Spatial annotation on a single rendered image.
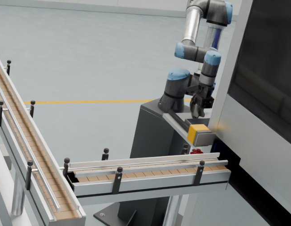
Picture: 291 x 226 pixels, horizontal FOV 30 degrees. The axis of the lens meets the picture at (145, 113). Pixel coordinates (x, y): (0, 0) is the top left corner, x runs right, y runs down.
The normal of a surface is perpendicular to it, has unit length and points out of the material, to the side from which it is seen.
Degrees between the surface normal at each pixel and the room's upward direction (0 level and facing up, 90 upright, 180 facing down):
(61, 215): 0
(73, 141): 0
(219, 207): 90
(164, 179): 90
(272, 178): 90
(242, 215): 90
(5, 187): 0
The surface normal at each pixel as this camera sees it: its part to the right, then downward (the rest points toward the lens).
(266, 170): -0.88, 0.03
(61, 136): 0.19, -0.89
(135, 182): 0.42, 0.46
